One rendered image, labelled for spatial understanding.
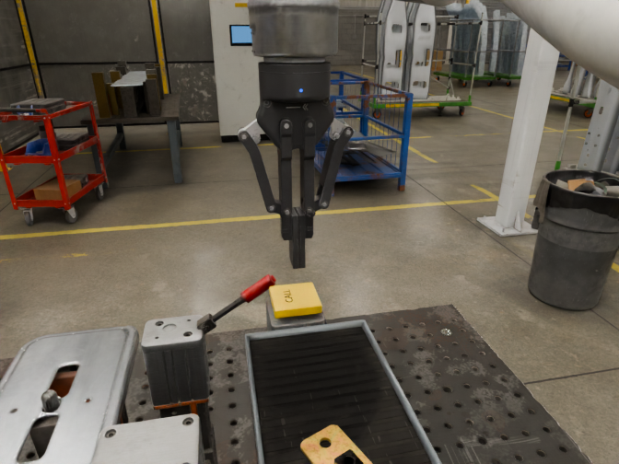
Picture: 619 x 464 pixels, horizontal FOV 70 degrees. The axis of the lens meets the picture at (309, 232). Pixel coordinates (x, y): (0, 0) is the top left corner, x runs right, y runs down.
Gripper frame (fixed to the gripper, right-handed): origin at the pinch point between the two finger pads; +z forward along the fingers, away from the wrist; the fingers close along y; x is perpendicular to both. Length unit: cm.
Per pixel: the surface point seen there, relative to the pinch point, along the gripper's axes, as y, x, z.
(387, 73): -295, -759, 41
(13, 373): 41.6, -11.6, 23.9
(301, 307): 0.0, 3.0, 8.0
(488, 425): -43, -13, 54
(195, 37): 34, -684, -19
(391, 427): -4.2, 22.5, 8.1
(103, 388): 27.7, -5.7, 23.9
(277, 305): 2.9, 2.1, 8.0
